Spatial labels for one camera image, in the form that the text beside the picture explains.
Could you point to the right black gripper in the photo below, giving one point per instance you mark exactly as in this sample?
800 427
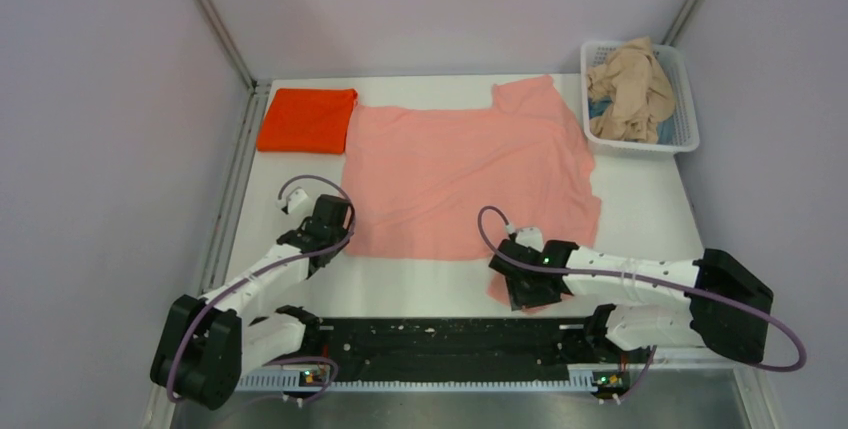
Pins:
520 297

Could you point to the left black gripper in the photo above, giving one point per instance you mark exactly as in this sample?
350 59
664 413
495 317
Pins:
342 232

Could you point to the pink t shirt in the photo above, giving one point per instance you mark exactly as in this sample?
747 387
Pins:
419 178

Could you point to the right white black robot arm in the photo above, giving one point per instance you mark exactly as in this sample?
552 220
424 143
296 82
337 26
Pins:
712 301

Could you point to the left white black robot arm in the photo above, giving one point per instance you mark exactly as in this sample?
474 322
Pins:
210 341

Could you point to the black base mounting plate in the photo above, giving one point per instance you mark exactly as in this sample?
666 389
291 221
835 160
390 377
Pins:
459 350

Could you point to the folded orange t shirt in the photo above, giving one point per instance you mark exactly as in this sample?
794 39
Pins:
307 120

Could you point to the right controller board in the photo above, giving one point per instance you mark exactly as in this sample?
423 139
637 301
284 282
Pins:
610 381

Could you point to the controller board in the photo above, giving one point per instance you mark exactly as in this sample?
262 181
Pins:
314 379
610 381

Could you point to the left controller board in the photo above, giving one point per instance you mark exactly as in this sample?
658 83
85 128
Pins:
314 379

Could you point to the blue garment in basket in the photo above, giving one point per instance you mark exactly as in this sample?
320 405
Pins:
596 108

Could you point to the beige crumpled t shirt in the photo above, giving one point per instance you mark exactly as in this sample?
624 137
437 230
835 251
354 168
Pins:
640 94

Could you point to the white plastic basket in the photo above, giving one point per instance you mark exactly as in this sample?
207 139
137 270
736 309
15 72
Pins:
678 134

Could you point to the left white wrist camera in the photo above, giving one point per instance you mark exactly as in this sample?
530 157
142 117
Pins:
297 201

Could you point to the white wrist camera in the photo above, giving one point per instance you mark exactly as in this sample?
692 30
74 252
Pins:
297 201
531 237

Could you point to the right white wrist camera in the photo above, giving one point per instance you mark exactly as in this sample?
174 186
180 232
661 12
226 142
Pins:
531 237

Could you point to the aluminium frame rail front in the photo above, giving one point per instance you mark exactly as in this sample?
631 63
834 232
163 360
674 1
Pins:
207 366

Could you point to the aluminium frame rail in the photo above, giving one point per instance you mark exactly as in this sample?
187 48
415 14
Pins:
215 261
207 366

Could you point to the left aluminium frame rail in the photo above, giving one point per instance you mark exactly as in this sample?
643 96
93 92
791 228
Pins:
215 261

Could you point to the left corner aluminium post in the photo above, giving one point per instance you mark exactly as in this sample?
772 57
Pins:
218 28

